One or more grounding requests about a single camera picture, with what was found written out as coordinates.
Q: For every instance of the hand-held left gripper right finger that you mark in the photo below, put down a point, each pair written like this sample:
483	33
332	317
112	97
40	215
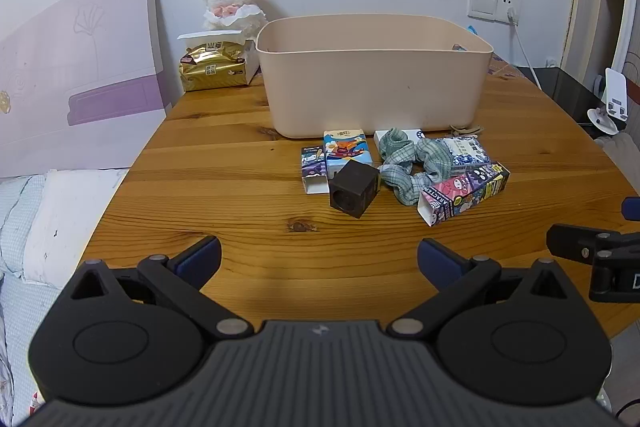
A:
439	261

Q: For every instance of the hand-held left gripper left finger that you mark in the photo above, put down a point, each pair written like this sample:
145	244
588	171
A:
201	257

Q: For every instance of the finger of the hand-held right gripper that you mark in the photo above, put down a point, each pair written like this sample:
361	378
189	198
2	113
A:
632	208
575	243

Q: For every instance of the grey cloth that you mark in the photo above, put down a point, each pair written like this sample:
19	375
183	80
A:
622	159

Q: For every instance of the pink purple cartoon box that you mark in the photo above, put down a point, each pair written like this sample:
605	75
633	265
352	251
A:
462	193

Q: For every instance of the green plaid scrunchie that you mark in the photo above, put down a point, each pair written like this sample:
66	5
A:
412	167

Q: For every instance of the white phone stand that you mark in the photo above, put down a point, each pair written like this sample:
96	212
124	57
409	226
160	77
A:
611	99

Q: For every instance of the black cube with hole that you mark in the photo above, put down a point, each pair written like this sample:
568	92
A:
354	188

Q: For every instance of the blue white patterned pack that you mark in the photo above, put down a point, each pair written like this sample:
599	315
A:
467	152

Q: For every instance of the white small box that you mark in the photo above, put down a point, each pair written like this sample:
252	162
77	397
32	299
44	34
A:
400	135

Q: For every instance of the black side table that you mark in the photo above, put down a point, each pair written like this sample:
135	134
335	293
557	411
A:
565	94

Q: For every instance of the white pillow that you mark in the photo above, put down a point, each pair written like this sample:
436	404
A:
67	222

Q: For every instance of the small purple cartoon box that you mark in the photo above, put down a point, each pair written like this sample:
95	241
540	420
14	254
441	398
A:
313	169

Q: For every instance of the blue cartoon tissue pack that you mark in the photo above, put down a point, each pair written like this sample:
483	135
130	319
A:
345	149

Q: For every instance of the light blue checked bedsheet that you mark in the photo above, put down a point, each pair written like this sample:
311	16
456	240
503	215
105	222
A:
15	257

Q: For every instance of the purple patterned mat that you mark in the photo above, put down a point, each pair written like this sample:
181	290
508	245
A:
502	68

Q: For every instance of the gold tissue pack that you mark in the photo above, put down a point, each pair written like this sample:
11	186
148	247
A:
225	38
212	67

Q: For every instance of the beige plastic storage bin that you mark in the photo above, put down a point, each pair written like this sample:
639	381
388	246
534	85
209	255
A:
370	82

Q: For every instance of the white purple flat board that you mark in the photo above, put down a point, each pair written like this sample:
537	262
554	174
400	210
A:
75	77

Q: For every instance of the white wall socket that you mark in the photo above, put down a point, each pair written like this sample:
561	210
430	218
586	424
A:
509	6

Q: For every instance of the white wall switch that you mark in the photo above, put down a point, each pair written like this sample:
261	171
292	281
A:
482	1

